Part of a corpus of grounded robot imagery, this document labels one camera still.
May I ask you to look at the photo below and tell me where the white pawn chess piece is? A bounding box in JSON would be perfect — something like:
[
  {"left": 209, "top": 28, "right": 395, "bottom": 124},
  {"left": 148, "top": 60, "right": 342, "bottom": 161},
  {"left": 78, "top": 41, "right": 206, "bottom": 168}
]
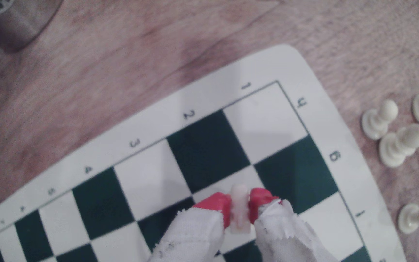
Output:
[
  {"left": 362, "top": 100, "right": 399, "bottom": 141},
  {"left": 398, "top": 203, "right": 419, "bottom": 234}
]

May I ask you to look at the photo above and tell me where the green and white chess mat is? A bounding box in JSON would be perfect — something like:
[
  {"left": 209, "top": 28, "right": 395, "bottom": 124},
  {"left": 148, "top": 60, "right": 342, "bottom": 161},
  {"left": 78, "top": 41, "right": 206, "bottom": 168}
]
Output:
[{"left": 0, "top": 44, "right": 409, "bottom": 262}]

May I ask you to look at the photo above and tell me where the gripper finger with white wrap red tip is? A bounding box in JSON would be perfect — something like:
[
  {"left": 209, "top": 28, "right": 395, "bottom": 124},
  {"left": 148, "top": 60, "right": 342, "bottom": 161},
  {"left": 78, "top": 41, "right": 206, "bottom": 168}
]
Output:
[
  {"left": 148, "top": 193, "right": 232, "bottom": 262},
  {"left": 250, "top": 188, "right": 337, "bottom": 262}
]

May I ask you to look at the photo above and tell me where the white rook chess piece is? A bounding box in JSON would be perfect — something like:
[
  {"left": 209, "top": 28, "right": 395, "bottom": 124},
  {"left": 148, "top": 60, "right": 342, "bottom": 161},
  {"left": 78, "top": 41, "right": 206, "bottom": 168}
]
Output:
[{"left": 229, "top": 184, "right": 251, "bottom": 234}]

